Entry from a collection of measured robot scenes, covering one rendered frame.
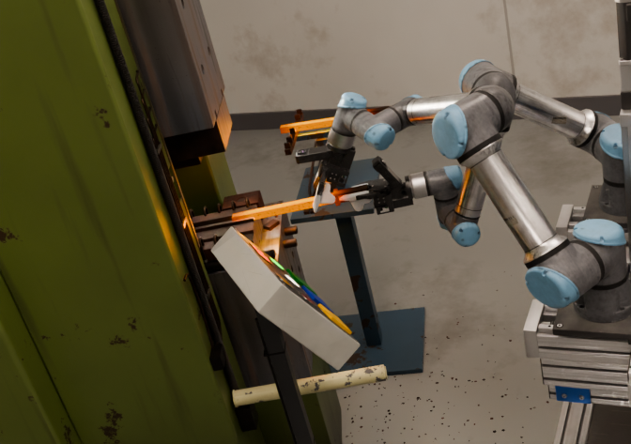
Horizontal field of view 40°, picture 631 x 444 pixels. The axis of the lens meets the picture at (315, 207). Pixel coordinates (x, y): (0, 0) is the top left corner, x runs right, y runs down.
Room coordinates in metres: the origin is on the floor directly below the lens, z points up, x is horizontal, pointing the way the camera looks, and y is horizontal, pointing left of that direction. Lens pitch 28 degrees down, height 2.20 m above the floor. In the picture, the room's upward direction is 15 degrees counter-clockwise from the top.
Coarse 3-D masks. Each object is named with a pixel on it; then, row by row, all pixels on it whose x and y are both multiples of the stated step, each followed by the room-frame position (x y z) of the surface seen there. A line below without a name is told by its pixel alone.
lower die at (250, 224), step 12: (204, 216) 2.43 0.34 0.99; (216, 216) 2.40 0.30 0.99; (204, 228) 2.33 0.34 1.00; (216, 228) 2.33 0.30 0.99; (228, 228) 2.31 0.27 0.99; (240, 228) 2.29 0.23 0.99; (252, 228) 2.27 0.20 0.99; (204, 240) 2.28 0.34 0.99; (252, 240) 2.22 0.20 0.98; (204, 252) 2.24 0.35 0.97
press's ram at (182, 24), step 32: (128, 0) 2.18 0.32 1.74; (160, 0) 2.17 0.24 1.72; (192, 0) 2.37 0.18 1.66; (128, 32) 2.19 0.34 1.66; (160, 32) 2.18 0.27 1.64; (192, 32) 2.26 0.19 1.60; (160, 64) 2.18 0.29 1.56; (192, 64) 2.17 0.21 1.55; (160, 96) 2.18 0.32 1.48; (192, 96) 2.17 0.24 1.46; (192, 128) 2.17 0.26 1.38
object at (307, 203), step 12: (336, 192) 2.30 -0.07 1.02; (348, 192) 2.29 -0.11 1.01; (288, 204) 2.32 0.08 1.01; (300, 204) 2.31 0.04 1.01; (312, 204) 2.30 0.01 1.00; (324, 204) 2.30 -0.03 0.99; (336, 204) 2.29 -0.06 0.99; (240, 216) 2.33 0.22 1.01; (252, 216) 2.33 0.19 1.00; (264, 216) 2.32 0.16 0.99
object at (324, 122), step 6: (378, 108) 2.83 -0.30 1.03; (384, 108) 2.82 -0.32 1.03; (312, 120) 2.90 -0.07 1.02; (318, 120) 2.89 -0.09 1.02; (324, 120) 2.87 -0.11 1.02; (330, 120) 2.86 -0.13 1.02; (282, 126) 2.92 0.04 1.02; (288, 126) 2.91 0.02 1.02; (294, 126) 2.89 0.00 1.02; (300, 126) 2.89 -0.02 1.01; (306, 126) 2.88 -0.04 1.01; (312, 126) 2.88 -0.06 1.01; (318, 126) 2.87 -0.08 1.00; (324, 126) 2.87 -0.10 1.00; (330, 126) 2.86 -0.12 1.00; (282, 132) 2.91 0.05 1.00
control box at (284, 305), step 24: (240, 240) 1.83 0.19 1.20; (240, 264) 1.76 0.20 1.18; (264, 264) 1.70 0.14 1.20; (240, 288) 1.68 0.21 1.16; (264, 288) 1.62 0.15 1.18; (288, 288) 1.60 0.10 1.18; (264, 312) 1.58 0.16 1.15; (288, 312) 1.59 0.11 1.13; (312, 312) 1.61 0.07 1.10; (312, 336) 1.60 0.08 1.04; (336, 336) 1.62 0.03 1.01; (336, 360) 1.61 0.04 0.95
